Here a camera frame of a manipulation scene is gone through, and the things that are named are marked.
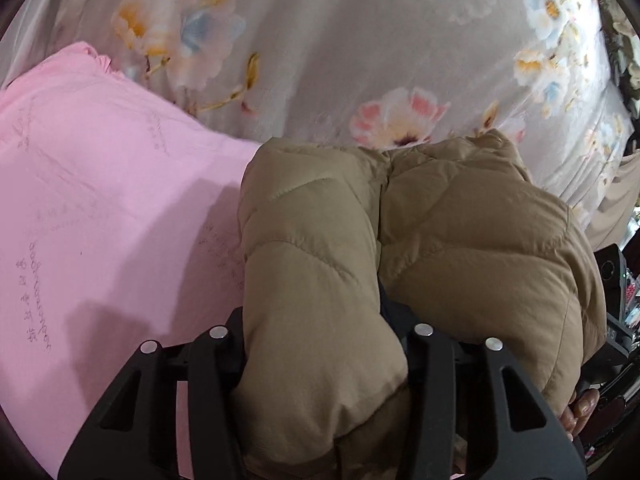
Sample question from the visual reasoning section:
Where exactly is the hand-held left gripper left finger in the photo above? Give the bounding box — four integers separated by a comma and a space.
57, 306, 249, 480

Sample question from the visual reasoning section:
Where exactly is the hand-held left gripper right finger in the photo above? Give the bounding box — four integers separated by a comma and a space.
377, 280, 587, 480

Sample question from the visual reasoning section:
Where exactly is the khaki puffer jacket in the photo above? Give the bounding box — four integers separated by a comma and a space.
231, 129, 609, 480

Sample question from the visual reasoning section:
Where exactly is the person's right hand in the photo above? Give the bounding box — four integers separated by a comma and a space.
556, 387, 601, 442

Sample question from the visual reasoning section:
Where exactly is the beige cloth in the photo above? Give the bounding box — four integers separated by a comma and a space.
584, 157, 640, 252

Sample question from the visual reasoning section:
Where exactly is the pink blanket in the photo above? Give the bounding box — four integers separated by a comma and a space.
0, 41, 266, 480

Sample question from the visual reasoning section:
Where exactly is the dark floral cloth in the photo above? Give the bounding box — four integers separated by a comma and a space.
596, 0, 640, 128

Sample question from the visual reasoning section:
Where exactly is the grey floral bed sheet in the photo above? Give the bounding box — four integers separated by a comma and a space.
0, 0, 637, 243

